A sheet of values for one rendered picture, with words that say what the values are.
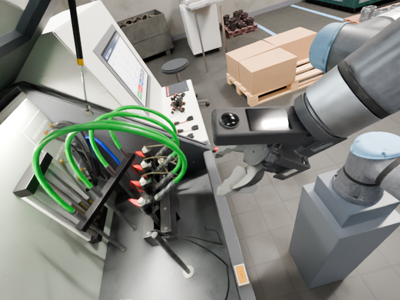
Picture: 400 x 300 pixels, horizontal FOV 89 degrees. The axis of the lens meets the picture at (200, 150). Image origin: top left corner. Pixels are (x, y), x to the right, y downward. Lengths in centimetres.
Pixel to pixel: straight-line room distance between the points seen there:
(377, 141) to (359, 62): 53
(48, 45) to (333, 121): 78
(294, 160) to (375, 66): 14
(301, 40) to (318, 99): 321
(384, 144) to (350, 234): 35
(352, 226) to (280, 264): 83
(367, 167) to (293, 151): 46
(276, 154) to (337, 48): 19
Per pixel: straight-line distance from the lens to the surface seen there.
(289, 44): 338
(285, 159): 30
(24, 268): 74
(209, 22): 467
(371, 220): 100
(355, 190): 85
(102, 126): 48
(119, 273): 96
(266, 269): 168
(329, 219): 95
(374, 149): 74
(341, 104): 25
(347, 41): 40
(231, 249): 71
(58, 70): 86
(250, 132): 25
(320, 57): 42
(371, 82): 25
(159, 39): 533
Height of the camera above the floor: 162
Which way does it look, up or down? 43 degrees down
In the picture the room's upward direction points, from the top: 18 degrees counter-clockwise
